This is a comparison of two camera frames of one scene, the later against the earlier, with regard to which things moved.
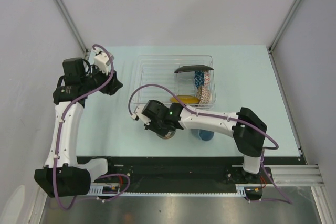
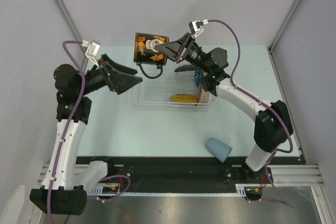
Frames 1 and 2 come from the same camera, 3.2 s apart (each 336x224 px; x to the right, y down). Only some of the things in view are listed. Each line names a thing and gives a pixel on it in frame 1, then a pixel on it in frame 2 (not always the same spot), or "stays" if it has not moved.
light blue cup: [203, 134] -> [219, 149]
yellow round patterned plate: [185, 99] stays
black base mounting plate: [183, 170] stays
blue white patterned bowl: [199, 78] stays
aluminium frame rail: [296, 175] stays
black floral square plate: [193, 67] stays
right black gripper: [151, 126] -> [178, 50]
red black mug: [169, 135] -> [151, 61]
